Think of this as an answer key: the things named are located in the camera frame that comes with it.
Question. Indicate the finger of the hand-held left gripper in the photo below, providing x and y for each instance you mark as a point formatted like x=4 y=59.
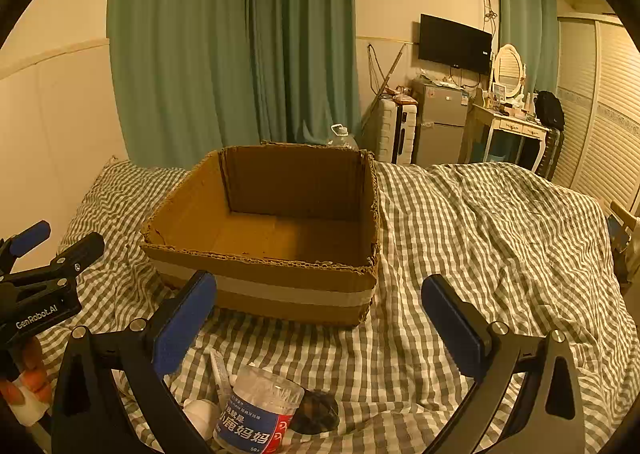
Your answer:
x=31 y=237
x=82 y=250

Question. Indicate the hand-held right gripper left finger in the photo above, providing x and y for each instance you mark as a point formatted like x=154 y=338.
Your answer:
x=184 y=326

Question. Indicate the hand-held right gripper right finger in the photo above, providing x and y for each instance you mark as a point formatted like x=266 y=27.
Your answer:
x=452 y=329

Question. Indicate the small white tube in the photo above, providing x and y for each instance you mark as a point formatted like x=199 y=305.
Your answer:
x=219 y=376

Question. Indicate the white round bottle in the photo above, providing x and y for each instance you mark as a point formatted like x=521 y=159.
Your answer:
x=202 y=416

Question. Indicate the clear cotton swab jar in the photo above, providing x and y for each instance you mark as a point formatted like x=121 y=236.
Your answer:
x=257 y=411

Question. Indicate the brown cardboard box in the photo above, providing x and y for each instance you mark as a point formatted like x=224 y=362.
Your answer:
x=280 y=234

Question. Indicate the dark brown hair clip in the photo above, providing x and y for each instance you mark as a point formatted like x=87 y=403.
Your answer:
x=315 y=413

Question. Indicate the person's left hand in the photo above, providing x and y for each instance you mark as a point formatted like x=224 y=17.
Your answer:
x=34 y=378

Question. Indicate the grey checkered blanket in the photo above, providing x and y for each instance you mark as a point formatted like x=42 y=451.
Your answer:
x=475 y=244

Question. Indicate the wooden chair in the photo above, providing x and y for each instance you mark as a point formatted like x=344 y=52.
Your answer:
x=622 y=229

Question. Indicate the grey refrigerator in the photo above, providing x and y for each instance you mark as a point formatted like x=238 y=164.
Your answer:
x=440 y=124

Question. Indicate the white ribbed suitcase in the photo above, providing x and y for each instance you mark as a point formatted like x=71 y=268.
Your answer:
x=395 y=131

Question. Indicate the white dressing table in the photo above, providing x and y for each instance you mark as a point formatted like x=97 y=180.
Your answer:
x=505 y=126

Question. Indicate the clear large water bottle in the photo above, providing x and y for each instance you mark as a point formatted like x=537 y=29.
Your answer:
x=344 y=136

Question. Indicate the black bag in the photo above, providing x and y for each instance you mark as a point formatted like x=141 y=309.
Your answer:
x=550 y=109

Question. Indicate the wide green curtain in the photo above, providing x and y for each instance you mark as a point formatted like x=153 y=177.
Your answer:
x=225 y=44

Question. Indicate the long thin broom stick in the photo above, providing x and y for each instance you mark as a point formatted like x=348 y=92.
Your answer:
x=385 y=84

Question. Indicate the white louvered wardrobe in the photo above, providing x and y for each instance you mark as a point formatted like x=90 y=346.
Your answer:
x=600 y=109

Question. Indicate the white oval vanity mirror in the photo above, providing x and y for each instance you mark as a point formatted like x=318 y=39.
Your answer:
x=509 y=70

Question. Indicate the narrow green curtain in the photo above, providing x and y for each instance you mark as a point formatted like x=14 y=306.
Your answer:
x=527 y=24

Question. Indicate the black wall television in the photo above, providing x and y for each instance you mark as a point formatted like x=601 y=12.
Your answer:
x=454 y=43

